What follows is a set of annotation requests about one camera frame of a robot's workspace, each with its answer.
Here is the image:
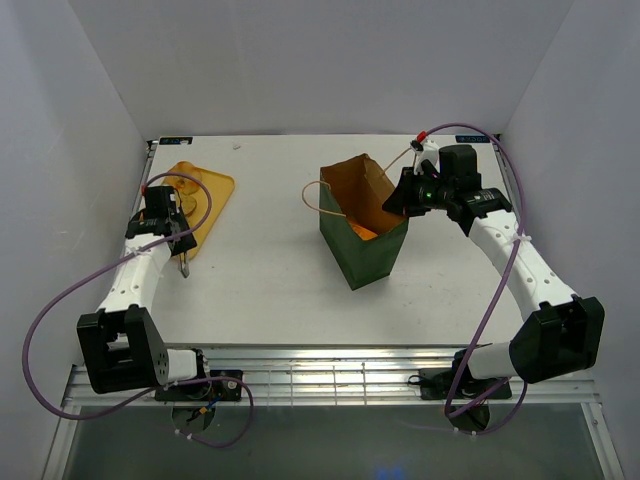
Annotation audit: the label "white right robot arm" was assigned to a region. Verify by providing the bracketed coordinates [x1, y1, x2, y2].
[383, 140, 605, 397]

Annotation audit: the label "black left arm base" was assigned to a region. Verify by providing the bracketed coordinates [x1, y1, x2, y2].
[154, 370, 244, 403]

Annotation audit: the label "metal serving tongs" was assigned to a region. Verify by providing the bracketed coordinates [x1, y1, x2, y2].
[178, 252, 190, 278]

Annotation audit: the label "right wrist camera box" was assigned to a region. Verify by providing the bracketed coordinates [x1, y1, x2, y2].
[410, 131, 439, 174]

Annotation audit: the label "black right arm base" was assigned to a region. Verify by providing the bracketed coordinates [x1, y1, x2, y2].
[407, 368, 499, 400]

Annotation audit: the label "green paper bag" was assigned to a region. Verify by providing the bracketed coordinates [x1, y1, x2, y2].
[301, 153, 409, 290]

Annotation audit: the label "sliced seeded bread loaf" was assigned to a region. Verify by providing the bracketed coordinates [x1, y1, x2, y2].
[180, 195, 197, 217]

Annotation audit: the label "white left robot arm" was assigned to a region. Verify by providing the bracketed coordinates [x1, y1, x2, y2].
[77, 185, 212, 400]

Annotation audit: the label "yellow plastic tray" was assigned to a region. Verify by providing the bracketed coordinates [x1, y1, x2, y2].
[139, 159, 237, 261]

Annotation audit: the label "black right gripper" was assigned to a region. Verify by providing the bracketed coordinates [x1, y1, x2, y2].
[381, 167, 452, 218]

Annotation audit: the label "round glazed bun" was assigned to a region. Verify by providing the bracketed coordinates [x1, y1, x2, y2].
[164, 161, 202, 195]

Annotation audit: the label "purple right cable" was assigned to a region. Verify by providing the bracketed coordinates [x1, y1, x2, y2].
[443, 123, 529, 434]

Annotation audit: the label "aluminium table rail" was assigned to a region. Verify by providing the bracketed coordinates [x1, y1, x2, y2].
[63, 346, 600, 407]

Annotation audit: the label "long ridged twisted bread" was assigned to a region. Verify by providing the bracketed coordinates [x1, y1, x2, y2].
[348, 219, 378, 241]

